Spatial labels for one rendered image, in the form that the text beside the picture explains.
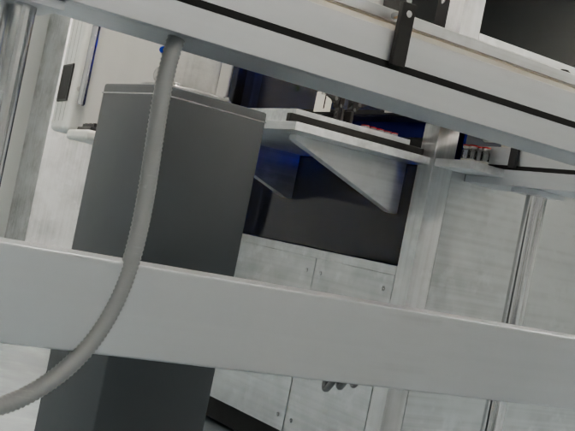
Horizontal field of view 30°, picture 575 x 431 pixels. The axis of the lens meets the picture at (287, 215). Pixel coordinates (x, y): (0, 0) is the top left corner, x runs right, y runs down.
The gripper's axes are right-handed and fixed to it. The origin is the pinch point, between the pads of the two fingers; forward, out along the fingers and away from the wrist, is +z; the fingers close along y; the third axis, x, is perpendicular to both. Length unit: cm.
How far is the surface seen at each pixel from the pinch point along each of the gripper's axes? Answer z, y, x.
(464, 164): 7.0, -17.2, 28.5
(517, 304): 37, -33, 38
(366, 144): 7.0, 2.6, 16.0
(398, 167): 9.3, -14.3, 7.3
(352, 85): 10, 66, 100
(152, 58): -14, 18, -84
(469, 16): -30.0, -19.2, 17.2
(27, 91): -34, -85, -540
